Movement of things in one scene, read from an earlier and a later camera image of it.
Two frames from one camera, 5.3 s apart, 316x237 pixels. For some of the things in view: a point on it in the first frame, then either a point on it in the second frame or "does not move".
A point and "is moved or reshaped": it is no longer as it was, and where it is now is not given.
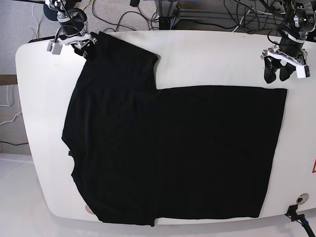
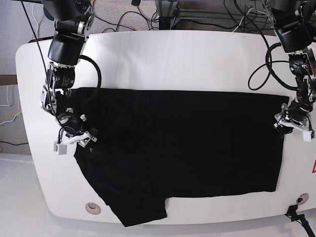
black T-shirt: [142, 153] is moved or reshaped
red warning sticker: [314, 167] does not move
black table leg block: [165, 22] does not move
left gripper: [76, 34] -> [73, 128]
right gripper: [290, 51] -> [292, 116]
